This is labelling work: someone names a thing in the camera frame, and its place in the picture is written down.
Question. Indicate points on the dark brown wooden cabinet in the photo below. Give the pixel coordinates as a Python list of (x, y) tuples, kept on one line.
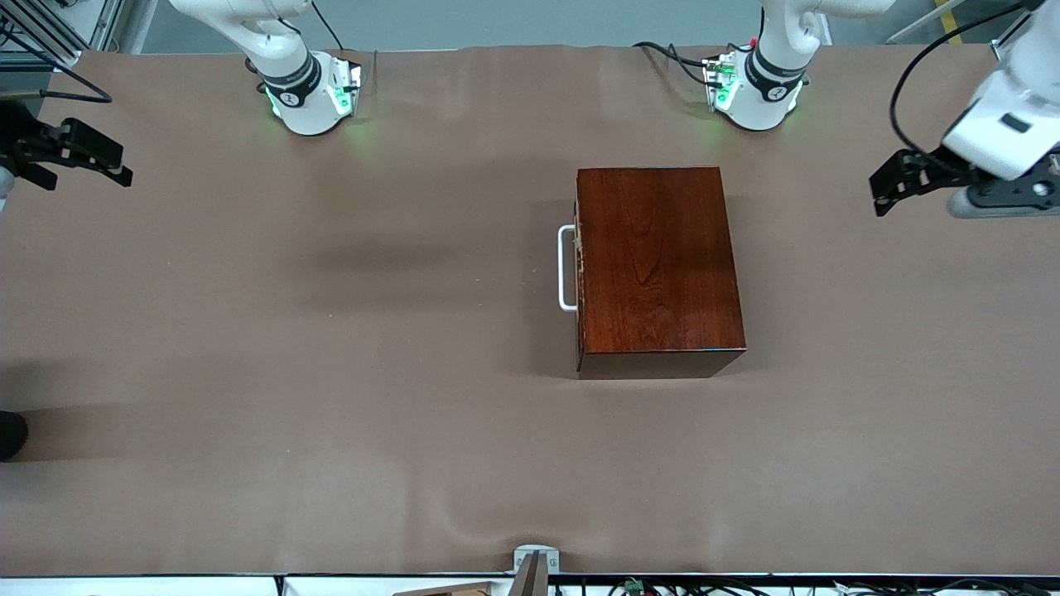
[(662, 265)]

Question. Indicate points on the aluminium frame profile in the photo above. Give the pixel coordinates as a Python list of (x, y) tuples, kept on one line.
[(1006, 37), (50, 33)]

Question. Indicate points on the grey metal clamp bracket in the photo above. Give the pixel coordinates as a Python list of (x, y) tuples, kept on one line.
[(536, 559)]

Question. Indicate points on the brown table cloth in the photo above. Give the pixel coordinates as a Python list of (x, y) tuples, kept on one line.
[(331, 455)]

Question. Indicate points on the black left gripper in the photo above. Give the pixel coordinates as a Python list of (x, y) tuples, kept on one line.
[(929, 166)]

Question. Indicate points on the light wooden board piece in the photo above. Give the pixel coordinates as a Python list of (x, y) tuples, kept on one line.
[(455, 590)]

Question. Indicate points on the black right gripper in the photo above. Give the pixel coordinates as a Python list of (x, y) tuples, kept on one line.
[(18, 137)]

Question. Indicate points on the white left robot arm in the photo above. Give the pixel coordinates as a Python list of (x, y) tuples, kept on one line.
[(762, 103)]

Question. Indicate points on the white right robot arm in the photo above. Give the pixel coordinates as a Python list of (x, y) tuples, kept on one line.
[(302, 108)]

